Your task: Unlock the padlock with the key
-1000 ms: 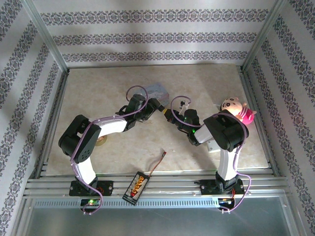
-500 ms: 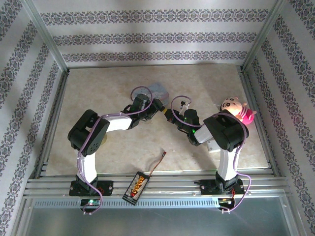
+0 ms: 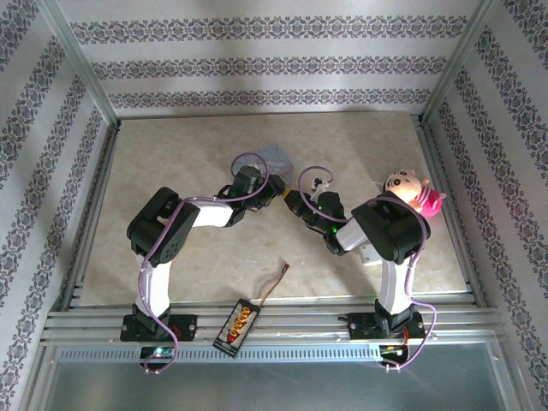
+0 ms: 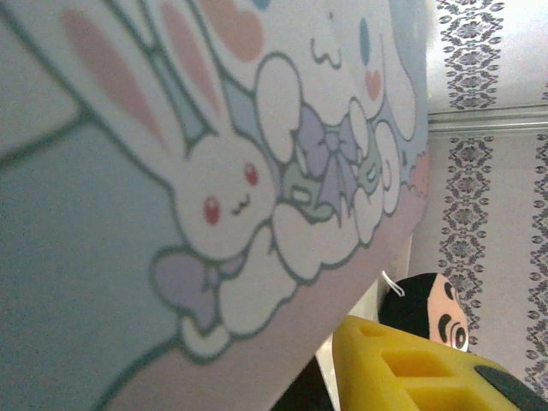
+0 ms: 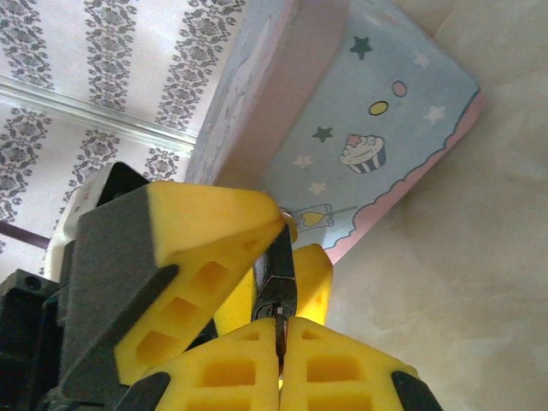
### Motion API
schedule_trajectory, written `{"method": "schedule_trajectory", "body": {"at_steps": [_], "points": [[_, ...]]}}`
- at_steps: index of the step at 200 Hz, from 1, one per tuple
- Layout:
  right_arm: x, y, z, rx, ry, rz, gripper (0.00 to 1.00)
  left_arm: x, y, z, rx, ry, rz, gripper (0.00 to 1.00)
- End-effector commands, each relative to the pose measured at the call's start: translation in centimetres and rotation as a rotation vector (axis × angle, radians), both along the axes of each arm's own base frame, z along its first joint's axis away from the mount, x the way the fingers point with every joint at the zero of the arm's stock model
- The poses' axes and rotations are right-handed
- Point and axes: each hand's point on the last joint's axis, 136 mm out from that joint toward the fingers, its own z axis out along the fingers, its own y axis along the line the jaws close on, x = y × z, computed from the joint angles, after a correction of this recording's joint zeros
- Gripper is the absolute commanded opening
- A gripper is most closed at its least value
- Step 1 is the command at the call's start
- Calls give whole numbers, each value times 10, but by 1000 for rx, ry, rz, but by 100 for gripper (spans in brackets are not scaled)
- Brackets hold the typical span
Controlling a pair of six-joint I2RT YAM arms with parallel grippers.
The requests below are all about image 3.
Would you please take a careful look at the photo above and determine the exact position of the thin brown wire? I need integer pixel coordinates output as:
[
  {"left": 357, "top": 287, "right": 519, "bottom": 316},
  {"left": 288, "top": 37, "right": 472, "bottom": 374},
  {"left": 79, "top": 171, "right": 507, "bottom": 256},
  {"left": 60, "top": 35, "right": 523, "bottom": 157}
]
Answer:
[{"left": 258, "top": 264, "right": 289, "bottom": 311}]

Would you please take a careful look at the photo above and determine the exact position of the grey metal sheet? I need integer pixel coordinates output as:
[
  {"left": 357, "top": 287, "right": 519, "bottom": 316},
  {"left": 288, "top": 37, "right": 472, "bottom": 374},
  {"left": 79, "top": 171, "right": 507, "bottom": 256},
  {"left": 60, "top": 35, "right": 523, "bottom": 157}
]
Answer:
[{"left": 37, "top": 359, "right": 511, "bottom": 411}]

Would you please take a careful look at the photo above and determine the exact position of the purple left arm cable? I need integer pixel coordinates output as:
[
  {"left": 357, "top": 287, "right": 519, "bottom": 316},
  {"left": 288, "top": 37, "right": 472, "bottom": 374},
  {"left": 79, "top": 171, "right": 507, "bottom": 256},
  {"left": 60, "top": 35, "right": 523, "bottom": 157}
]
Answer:
[{"left": 139, "top": 151, "right": 276, "bottom": 376}]

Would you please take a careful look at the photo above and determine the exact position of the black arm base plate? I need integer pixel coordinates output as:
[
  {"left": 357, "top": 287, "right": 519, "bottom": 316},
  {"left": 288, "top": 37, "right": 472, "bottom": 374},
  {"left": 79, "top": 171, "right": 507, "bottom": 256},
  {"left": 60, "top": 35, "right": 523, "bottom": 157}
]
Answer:
[
  {"left": 119, "top": 313, "right": 200, "bottom": 343},
  {"left": 347, "top": 312, "right": 426, "bottom": 342}
]

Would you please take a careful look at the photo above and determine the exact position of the aluminium frame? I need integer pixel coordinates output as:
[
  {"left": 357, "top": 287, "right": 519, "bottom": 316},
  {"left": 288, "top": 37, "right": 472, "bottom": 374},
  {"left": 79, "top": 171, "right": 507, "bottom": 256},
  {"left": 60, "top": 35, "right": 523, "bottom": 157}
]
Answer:
[{"left": 25, "top": 0, "right": 517, "bottom": 411}]

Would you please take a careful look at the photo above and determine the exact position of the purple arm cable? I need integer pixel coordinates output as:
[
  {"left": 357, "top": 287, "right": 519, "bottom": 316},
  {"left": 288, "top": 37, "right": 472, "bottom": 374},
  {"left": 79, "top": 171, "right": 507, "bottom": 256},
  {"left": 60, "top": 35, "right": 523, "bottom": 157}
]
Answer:
[
  {"left": 297, "top": 165, "right": 440, "bottom": 372},
  {"left": 139, "top": 151, "right": 276, "bottom": 376}
]

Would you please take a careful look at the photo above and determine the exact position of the blue cartoon tin box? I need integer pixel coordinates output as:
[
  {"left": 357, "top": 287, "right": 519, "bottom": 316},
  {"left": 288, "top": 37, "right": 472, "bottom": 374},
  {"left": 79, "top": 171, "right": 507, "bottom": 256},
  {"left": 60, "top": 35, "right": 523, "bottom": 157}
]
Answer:
[{"left": 255, "top": 144, "right": 296, "bottom": 182}]

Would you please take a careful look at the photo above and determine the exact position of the pink plush toy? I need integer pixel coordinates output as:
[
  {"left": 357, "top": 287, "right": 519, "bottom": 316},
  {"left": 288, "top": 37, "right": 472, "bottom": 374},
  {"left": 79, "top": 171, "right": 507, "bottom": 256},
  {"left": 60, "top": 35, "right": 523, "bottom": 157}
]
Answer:
[{"left": 381, "top": 167, "right": 449, "bottom": 220}]

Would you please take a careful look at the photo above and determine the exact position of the grey slotted cable duct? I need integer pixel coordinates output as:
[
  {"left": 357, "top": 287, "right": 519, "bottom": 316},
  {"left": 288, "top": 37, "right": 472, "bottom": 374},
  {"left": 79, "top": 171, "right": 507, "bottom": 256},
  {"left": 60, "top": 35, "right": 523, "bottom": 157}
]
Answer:
[{"left": 55, "top": 345, "right": 494, "bottom": 363}]

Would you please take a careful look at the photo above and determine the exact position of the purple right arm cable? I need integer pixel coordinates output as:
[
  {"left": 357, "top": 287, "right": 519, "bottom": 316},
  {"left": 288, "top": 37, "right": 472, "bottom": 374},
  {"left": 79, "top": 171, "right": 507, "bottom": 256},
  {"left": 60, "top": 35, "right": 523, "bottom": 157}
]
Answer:
[{"left": 297, "top": 165, "right": 440, "bottom": 372}]

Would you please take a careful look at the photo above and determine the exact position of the white plastic bracket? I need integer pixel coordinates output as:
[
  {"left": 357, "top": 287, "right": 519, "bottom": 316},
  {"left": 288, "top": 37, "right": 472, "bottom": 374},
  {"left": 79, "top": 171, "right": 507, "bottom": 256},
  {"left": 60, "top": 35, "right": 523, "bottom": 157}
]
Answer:
[{"left": 360, "top": 244, "right": 383, "bottom": 268}]

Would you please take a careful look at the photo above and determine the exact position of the black power distribution board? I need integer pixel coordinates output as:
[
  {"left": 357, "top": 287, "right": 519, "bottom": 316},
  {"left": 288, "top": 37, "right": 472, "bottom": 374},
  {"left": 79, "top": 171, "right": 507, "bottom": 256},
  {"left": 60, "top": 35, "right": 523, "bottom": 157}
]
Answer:
[{"left": 211, "top": 299, "right": 254, "bottom": 357}]

